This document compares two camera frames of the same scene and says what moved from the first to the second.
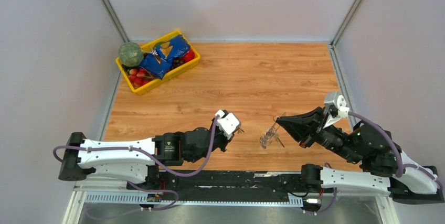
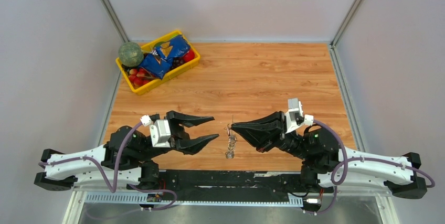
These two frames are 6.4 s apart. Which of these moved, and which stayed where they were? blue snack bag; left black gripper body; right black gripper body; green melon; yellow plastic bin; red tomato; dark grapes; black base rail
Moved: left black gripper body; right black gripper body
Stayed: green melon; black base rail; red tomato; dark grapes; blue snack bag; yellow plastic bin
